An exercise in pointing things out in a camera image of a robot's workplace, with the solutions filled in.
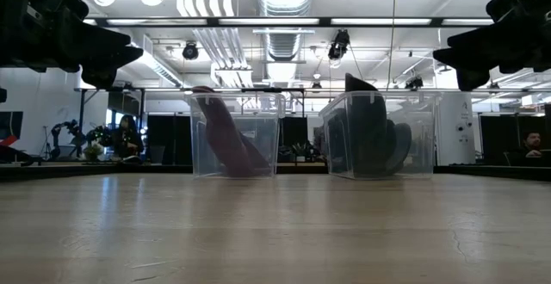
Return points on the black hanging camera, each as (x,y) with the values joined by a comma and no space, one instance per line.
(339,44)
(414,83)
(190,51)

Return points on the clear plastic bin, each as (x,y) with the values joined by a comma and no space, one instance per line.
(258,120)
(422,133)

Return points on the black overhead light bar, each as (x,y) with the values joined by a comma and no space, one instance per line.
(325,21)

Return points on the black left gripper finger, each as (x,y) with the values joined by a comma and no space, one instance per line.
(94,36)
(107,71)

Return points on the dark baseball cap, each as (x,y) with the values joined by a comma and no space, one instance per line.
(363,125)

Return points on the background black robot arm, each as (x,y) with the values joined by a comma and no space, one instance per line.
(64,131)

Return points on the white pillar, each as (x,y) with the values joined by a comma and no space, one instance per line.
(458,129)

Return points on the person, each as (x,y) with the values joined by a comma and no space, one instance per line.
(531,146)
(125,140)

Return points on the maroon baseball cap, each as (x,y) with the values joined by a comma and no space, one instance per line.
(228,142)

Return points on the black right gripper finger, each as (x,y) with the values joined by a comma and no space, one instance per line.
(482,38)
(473,66)

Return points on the black aluminium table frame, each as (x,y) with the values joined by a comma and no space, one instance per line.
(301,169)

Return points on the potted flowers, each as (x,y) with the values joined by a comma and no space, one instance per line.
(94,144)

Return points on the silver ventilation duct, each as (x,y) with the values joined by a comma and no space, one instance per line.
(284,0)

